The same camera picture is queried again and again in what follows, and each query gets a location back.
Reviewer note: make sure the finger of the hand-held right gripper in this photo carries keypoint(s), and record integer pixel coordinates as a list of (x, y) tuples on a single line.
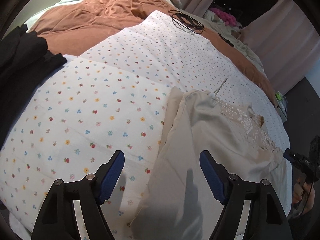
[(288, 155)]

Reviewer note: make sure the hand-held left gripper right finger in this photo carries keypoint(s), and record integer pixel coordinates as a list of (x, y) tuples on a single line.
[(212, 177)]

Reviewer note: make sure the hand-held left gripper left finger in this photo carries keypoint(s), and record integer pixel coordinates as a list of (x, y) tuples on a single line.
[(110, 177)]

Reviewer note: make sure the beige jacket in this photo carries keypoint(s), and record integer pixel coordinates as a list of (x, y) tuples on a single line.
[(200, 130)]

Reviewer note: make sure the black folded clothes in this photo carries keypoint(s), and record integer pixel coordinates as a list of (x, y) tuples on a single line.
[(20, 55)]

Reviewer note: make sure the person's right hand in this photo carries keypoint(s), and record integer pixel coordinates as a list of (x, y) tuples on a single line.
[(297, 192)]

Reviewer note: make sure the white nightstand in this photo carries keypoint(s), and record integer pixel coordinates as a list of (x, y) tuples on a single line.
[(283, 110)]

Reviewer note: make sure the small green object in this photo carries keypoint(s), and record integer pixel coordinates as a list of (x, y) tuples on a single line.
[(278, 95)]

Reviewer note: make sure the white floral blanket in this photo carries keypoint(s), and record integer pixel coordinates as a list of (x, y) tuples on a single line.
[(100, 92)]

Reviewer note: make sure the beige crumpled sheet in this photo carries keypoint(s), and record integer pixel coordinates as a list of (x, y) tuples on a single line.
[(246, 52)]

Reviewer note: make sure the small black device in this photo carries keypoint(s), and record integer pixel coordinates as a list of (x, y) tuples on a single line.
[(226, 40)]

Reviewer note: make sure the pink plush toy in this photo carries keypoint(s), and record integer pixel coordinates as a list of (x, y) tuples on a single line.
[(225, 16)]

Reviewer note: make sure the orange quilt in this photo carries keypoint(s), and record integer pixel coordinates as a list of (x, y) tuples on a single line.
[(100, 10)]

